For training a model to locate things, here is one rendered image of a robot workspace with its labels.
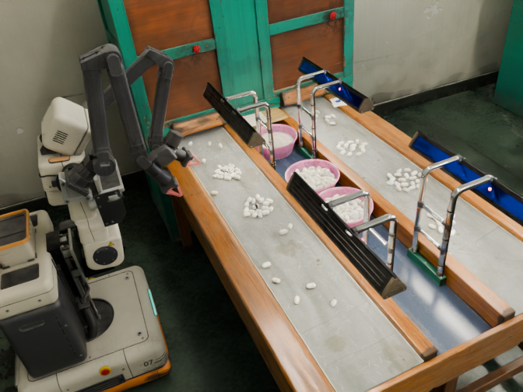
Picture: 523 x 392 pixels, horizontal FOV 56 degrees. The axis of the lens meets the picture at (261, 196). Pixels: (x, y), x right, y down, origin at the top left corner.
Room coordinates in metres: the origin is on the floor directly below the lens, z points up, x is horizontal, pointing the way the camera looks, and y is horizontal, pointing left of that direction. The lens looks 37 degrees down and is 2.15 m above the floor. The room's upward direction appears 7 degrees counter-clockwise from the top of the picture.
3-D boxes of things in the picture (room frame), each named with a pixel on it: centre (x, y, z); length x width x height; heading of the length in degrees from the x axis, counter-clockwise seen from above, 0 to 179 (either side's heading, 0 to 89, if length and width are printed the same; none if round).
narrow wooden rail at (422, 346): (1.78, -0.16, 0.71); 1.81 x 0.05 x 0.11; 20
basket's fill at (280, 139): (2.40, -0.10, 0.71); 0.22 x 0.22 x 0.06
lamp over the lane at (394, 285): (1.23, -0.24, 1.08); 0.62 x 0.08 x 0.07; 20
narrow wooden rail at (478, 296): (1.89, -0.47, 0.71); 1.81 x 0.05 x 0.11; 20
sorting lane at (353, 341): (1.71, 0.00, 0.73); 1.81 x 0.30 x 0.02; 20
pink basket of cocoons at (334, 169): (1.99, -0.26, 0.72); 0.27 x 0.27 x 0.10
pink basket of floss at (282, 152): (2.40, -0.10, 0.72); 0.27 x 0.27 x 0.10
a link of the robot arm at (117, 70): (1.59, 0.43, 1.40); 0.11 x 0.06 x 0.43; 17
